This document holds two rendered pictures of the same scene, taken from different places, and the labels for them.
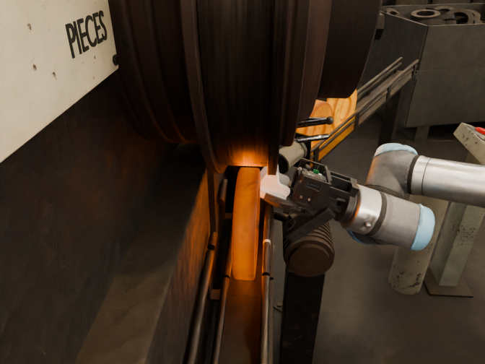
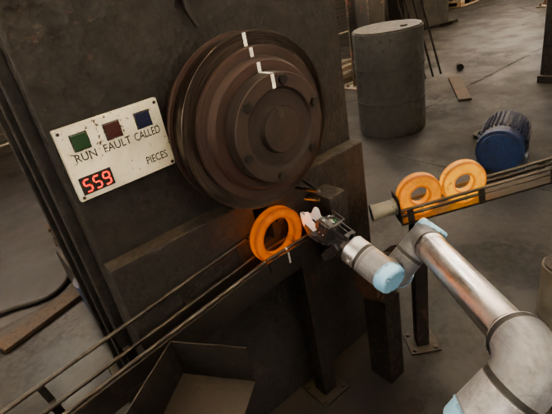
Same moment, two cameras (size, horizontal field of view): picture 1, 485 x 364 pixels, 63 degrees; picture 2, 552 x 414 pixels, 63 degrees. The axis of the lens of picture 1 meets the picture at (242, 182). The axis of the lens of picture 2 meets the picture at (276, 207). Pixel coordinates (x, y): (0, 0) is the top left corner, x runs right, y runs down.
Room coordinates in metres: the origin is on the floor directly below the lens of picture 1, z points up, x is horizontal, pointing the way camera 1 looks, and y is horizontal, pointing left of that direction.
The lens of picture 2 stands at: (-0.20, -0.96, 1.47)
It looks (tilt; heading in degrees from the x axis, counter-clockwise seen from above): 28 degrees down; 52
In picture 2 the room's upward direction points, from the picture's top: 11 degrees counter-clockwise
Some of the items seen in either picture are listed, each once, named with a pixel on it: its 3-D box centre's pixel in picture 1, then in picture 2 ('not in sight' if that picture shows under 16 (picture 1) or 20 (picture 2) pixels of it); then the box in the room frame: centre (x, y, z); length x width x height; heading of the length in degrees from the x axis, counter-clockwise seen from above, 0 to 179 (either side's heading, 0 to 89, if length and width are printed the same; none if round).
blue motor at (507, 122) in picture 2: not in sight; (504, 139); (2.80, 0.24, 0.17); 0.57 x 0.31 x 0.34; 16
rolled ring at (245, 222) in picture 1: (247, 222); (276, 234); (0.52, -0.01, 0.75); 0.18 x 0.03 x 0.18; 175
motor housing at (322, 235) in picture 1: (300, 287); (390, 315); (0.84, -0.17, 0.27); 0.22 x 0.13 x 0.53; 176
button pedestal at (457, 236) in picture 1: (464, 215); not in sight; (1.15, -0.80, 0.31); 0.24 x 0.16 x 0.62; 176
